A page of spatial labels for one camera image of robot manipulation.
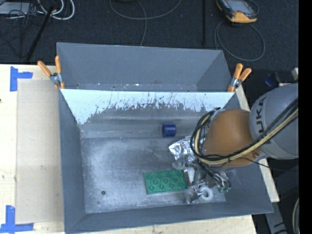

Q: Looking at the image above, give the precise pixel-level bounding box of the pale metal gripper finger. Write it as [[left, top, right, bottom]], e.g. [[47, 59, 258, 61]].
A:
[[186, 185, 203, 204], [183, 167, 196, 186]]

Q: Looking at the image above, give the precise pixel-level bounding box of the dark green flat block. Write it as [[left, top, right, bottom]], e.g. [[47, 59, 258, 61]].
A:
[[143, 170, 189, 195]]

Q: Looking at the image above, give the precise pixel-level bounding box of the grey metal bin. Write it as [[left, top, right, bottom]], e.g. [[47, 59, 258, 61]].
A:
[[56, 42, 274, 234]]

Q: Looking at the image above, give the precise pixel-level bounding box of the silver foil packet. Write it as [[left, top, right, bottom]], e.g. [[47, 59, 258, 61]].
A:
[[168, 136, 198, 170]]

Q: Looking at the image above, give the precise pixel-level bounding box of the blue cup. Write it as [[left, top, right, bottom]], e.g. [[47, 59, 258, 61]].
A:
[[161, 123, 177, 138]]

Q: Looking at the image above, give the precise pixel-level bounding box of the white ring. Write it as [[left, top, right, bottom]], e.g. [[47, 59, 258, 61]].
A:
[[198, 187, 215, 203]]

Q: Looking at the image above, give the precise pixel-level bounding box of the pale wood flat board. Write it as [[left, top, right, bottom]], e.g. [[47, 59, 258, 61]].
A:
[[15, 78, 65, 224]]

